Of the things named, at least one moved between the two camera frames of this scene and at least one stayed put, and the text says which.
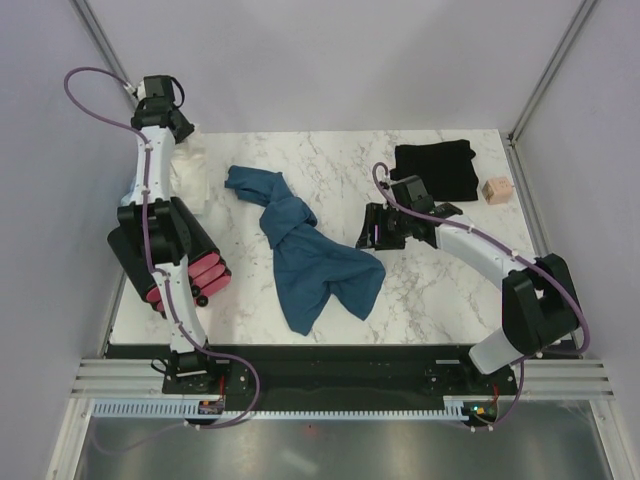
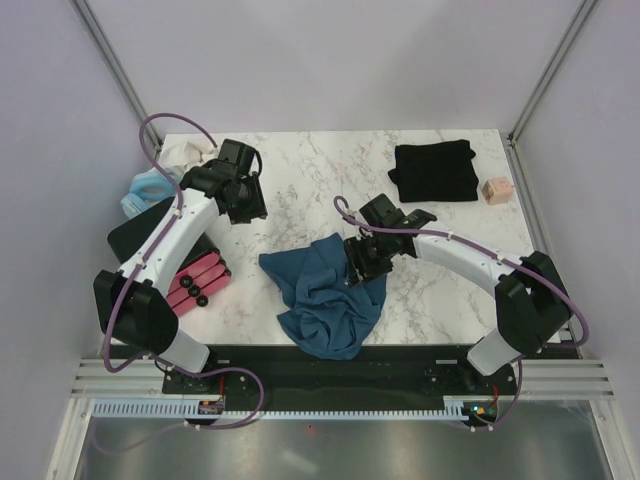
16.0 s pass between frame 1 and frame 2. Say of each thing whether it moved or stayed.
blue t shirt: moved
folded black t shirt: stayed
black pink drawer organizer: stayed
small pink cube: stayed
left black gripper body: moved
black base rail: stayed
